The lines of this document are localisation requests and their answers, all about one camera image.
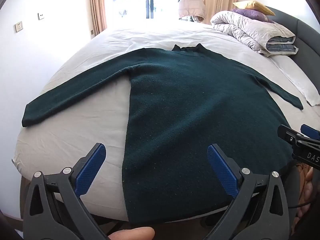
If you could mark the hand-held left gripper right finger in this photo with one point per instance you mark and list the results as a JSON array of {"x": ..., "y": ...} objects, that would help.
[{"x": 222, "y": 172}]

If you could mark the beige puffer jacket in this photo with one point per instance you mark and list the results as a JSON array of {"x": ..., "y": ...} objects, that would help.
[{"x": 191, "y": 5}]

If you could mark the dark grey headboard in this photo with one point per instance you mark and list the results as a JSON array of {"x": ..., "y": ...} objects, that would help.
[{"x": 305, "y": 35}]

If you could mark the purple pillow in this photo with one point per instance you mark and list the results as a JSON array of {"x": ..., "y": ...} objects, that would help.
[{"x": 250, "y": 14}]

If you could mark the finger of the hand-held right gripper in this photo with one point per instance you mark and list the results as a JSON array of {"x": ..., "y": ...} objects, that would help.
[
  {"x": 290, "y": 136},
  {"x": 311, "y": 132}
]

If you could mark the white pillow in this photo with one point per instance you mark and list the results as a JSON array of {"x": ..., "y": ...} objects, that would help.
[{"x": 295, "y": 75}]

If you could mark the person's left hand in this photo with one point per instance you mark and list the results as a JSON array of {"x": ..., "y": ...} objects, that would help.
[{"x": 132, "y": 233}]

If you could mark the black framed glass door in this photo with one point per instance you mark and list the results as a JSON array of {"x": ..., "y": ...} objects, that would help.
[{"x": 150, "y": 0}]

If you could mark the white wall socket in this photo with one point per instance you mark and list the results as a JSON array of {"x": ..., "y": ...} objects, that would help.
[{"x": 19, "y": 26}]

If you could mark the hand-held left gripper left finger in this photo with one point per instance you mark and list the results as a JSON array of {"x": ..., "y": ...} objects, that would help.
[{"x": 91, "y": 167}]

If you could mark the bed with white sheet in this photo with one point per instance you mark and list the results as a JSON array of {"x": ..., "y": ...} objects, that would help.
[{"x": 75, "y": 135}]

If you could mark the folded grey duvet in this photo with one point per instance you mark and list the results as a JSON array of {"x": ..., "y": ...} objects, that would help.
[{"x": 250, "y": 30}]

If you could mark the dark green sweater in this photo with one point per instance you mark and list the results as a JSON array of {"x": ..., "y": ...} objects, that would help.
[{"x": 187, "y": 105}]

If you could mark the yellow pillow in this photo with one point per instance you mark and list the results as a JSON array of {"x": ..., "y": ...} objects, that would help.
[{"x": 252, "y": 6}]

